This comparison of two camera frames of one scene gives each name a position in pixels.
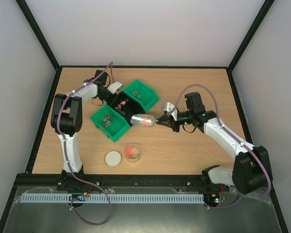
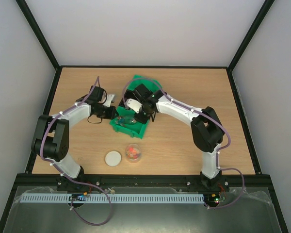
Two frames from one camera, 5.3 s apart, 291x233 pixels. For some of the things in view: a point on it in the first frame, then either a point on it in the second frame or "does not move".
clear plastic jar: x=133 y=153 does not move
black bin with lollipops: x=125 y=107 -> x=129 y=94
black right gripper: x=171 y=120 -> x=141 y=117
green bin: x=107 y=120 -> x=126 y=122
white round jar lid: x=113 y=158 does not move
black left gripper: x=110 y=102 -> x=112 y=116
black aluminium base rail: x=113 y=180 does not move
